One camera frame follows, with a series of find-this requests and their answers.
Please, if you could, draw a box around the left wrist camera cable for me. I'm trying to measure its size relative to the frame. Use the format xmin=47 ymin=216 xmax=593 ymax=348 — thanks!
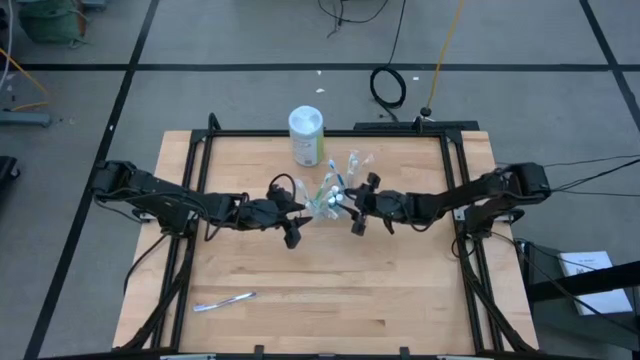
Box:
xmin=268 ymin=172 xmax=298 ymax=201

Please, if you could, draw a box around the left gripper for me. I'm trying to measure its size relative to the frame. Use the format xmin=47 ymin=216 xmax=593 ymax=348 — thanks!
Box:
xmin=238 ymin=185 xmax=314 ymax=232

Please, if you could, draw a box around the clear plastic holder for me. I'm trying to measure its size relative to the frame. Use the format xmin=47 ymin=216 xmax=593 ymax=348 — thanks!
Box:
xmin=299 ymin=179 xmax=351 ymax=224

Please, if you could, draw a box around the coiled black cable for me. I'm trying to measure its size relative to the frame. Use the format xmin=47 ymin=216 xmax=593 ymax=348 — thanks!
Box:
xmin=369 ymin=0 xmax=408 ymax=111

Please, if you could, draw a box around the white paper booklet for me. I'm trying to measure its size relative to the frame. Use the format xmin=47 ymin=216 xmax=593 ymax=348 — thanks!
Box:
xmin=557 ymin=250 xmax=634 ymax=317

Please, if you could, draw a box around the looped black floor cable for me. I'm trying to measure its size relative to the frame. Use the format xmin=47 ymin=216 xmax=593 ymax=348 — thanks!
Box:
xmin=317 ymin=0 xmax=391 ymax=39

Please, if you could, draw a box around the thin black floor cable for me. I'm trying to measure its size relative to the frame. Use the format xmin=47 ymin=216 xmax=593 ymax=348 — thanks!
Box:
xmin=547 ymin=169 xmax=640 ymax=199

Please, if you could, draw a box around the yellow hanging cable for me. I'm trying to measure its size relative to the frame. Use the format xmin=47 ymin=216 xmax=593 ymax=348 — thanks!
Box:
xmin=423 ymin=0 xmax=467 ymax=117

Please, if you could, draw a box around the grey flat base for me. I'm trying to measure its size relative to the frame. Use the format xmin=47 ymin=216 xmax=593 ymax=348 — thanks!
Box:
xmin=0 ymin=110 xmax=52 ymax=128

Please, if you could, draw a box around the green bag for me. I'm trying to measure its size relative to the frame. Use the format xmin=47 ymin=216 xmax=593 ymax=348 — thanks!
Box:
xmin=17 ymin=0 xmax=87 ymax=49

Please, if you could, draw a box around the yellow floor cable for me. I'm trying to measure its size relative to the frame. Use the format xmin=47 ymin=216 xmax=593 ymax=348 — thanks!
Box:
xmin=0 ymin=46 xmax=51 ymax=112

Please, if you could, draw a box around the white wipes canister green label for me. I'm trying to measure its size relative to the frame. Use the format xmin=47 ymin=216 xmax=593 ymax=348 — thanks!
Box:
xmin=287 ymin=104 xmax=326 ymax=168

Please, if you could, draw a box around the black beam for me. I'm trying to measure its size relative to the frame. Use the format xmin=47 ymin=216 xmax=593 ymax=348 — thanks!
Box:
xmin=524 ymin=258 xmax=640 ymax=302

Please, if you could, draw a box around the green toothbrush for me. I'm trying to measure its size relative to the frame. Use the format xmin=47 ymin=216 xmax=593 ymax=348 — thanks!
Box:
xmin=346 ymin=149 xmax=361 ymax=189

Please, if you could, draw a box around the blue toothbrush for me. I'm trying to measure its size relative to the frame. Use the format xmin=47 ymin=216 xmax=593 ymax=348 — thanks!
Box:
xmin=326 ymin=158 xmax=347 ymax=188

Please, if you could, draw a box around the white cable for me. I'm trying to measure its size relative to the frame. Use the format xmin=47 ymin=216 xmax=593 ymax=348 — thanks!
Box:
xmin=0 ymin=0 xmax=15 ymax=87

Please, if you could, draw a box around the black floor object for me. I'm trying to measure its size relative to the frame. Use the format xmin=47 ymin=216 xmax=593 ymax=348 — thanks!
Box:
xmin=0 ymin=155 xmax=22 ymax=201

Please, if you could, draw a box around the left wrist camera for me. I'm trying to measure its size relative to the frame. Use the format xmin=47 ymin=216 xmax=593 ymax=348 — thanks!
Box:
xmin=282 ymin=219 xmax=303 ymax=250

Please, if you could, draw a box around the dark grey side table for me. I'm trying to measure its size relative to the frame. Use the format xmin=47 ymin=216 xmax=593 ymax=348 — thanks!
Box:
xmin=519 ymin=239 xmax=640 ymax=360

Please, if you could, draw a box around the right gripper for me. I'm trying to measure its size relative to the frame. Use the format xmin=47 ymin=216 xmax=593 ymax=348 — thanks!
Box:
xmin=343 ymin=172 xmax=419 ymax=224

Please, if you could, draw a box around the purple toothbrush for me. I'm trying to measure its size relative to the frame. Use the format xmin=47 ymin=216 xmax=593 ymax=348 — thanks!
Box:
xmin=192 ymin=291 xmax=258 ymax=313

